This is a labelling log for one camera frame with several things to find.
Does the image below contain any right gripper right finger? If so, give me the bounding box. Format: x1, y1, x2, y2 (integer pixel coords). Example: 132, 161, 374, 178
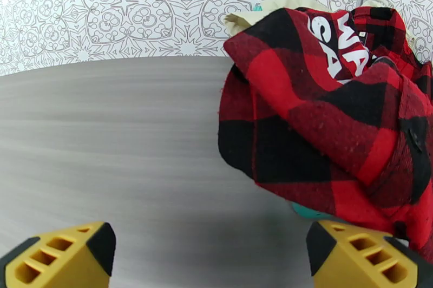
306, 220, 433, 288

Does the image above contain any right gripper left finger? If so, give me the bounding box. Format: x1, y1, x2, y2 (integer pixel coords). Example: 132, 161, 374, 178
0, 221, 117, 288

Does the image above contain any red black plaid shirt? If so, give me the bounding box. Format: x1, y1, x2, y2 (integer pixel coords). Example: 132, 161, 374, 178
217, 6, 433, 264

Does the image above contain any beige cloth garment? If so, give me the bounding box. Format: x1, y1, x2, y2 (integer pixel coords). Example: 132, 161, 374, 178
224, 0, 417, 56

